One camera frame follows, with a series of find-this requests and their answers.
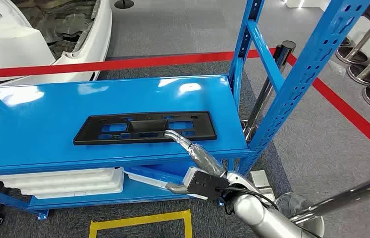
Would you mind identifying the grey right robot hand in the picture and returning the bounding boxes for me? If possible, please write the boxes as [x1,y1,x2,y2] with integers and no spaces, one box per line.
[165,129,227,195]

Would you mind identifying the long black plastic panel part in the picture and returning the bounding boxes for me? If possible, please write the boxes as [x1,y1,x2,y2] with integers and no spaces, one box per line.
[73,111,218,146]

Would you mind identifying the blue metal shelf rack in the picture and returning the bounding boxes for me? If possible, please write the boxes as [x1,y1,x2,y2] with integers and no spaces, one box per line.
[0,0,370,232]

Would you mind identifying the beige floor box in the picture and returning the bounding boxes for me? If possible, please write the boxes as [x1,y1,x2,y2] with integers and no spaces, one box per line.
[250,170,272,189]
[259,187,276,202]

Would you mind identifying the blue and white plastic bin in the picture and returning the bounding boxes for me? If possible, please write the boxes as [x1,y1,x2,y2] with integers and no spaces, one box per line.
[123,160,212,201]

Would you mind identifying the black-capped chrome stanchion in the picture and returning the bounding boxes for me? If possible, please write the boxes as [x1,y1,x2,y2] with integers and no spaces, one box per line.
[241,40,297,142]

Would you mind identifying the red barrier belt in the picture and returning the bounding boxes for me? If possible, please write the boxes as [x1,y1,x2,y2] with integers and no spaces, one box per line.
[0,47,279,80]

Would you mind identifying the white plastic tray stack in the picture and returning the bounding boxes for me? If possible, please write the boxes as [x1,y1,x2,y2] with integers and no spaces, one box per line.
[0,167,125,200]

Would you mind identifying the black round stand base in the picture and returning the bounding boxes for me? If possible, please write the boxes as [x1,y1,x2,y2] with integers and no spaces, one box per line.
[114,0,135,9]

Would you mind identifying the white car body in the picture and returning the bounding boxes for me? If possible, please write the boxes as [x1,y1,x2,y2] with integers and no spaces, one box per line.
[0,0,112,88]

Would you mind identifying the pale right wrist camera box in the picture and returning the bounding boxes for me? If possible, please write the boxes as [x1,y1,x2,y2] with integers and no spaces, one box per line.
[182,167,202,194]

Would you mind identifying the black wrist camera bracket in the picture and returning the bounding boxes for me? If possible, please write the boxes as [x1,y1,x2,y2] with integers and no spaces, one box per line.
[188,170,231,200]

